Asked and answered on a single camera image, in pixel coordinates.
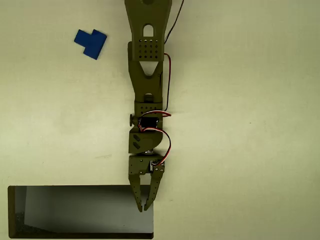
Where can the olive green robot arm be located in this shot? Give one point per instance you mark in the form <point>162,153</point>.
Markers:
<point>147,80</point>

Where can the blue T-shaped block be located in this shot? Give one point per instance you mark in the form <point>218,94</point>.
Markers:
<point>91,45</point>

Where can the dark rectangular bin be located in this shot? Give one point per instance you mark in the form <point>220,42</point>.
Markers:
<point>75,212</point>

